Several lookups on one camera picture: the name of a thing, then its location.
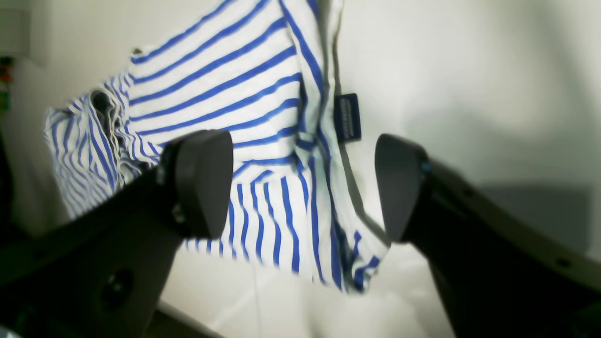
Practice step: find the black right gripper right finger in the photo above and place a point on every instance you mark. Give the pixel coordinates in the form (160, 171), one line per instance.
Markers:
(496, 277)

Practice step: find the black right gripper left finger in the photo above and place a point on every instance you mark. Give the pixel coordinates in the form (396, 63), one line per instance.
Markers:
(101, 276)

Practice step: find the blue white striped T-shirt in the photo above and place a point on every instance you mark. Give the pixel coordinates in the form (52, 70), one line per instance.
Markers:
(246, 94)

